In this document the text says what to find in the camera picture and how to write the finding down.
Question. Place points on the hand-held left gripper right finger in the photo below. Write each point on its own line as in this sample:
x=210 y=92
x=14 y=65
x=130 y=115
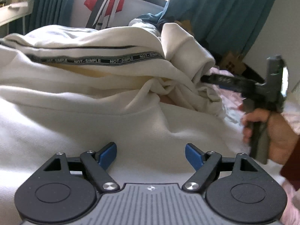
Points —
x=193 y=155

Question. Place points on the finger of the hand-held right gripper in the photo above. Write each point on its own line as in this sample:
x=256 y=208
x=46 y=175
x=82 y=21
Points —
x=234 y=80

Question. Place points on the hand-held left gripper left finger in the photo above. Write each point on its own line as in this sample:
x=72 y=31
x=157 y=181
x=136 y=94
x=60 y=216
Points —
x=107 y=154

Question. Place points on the white garment with grey tape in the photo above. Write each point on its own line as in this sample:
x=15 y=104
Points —
x=93 y=121

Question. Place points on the person's right forearm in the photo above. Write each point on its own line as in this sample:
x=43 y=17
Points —
x=293 y=168

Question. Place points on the person's right hand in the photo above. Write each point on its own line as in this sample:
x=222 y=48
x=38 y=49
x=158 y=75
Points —
x=281 y=136

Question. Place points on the cardboard box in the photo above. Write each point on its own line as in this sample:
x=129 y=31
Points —
x=234 y=63

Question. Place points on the black chair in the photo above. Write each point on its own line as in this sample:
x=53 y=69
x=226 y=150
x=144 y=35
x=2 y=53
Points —
x=252 y=71

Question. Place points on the pastel pink white duvet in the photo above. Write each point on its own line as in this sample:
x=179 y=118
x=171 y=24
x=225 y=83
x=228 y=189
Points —
x=234 y=103

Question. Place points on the teal curtain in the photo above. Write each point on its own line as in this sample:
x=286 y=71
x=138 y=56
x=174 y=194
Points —
x=46 y=4
x=222 y=16

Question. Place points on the yellow cloth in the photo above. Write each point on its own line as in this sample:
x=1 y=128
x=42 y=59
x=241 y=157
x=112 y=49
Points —
x=186 y=25

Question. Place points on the teal blue cloth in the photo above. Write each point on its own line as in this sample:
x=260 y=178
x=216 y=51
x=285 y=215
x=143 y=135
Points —
x=150 y=17

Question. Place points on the crumpled white quilt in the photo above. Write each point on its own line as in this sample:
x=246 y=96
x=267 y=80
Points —
x=140 y=24

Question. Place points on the red bag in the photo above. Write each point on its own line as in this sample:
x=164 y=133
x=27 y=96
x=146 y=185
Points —
x=90 y=1

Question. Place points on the white dressing table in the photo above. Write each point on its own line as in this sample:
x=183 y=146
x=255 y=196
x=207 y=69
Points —
x=11 y=11

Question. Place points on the black and white metal frame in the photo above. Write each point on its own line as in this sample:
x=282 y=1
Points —
x=103 y=7

